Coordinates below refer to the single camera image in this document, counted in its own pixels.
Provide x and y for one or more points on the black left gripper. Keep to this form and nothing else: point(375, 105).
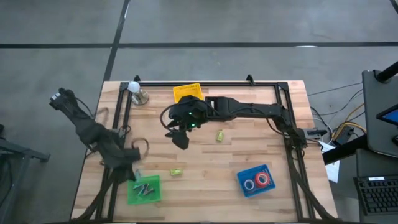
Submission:
point(121, 158)

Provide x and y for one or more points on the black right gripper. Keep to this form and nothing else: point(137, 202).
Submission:
point(191, 112)

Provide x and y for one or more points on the teal black mini stapler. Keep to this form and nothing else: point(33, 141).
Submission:
point(151, 189)

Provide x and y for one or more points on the green staple box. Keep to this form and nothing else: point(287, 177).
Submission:
point(175, 171)
point(219, 135)

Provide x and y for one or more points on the blue tape roll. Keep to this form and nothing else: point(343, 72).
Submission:
point(249, 189)

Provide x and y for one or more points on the red tape roll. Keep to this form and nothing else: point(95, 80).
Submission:
point(266, 177)

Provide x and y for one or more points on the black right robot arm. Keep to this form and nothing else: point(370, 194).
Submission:
point(248, 109)

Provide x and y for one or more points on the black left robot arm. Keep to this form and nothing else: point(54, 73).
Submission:
point(87, 130)

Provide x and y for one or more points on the green plastic basket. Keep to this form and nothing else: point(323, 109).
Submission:
point(152, 199)

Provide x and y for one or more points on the yellow plastic basket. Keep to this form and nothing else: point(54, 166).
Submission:
point(189, 90)

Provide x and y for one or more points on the white bulb on brass stand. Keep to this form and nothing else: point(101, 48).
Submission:
point(134, 87)

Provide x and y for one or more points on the black table clamp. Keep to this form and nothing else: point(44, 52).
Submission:
point(250, 80)
point(136, 77)

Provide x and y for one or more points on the blue plastic basket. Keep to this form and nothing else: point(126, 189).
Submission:
point(256, 192)

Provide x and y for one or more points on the grey metal stand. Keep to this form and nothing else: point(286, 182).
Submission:
point(18, 152)

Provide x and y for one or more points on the white paper sheet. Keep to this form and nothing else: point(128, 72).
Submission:
point(332, 168)

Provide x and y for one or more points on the black desk beam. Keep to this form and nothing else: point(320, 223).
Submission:
point(345, 151)

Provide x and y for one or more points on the grey side desk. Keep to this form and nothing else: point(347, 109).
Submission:
point(373, 124)

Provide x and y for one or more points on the black laptop keyboard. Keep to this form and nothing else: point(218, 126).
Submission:
point(379, 196)

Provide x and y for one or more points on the tablet with blue screen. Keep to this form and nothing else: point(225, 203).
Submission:
point(390, 116)

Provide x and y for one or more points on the black pole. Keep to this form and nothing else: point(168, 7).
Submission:
point(388, 72)

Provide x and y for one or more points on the black table frame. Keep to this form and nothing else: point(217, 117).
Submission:
point(264, 84)

